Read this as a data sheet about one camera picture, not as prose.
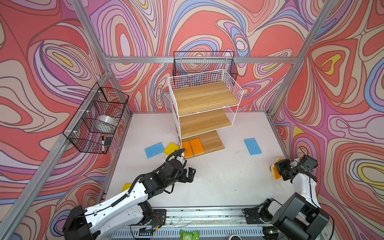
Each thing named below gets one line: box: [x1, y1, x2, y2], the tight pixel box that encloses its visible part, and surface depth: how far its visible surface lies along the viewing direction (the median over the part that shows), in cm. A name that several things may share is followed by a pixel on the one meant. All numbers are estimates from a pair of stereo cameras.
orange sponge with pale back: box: [182, 140, 194, 158], surface depth 98 cm
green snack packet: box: [179, 229, 200, 240], surface depth 70 cm
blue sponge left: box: [144, 142, 165, 159], surface depth 100 cm
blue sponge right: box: [243, 137, 263, 156], surface depth 101 cm
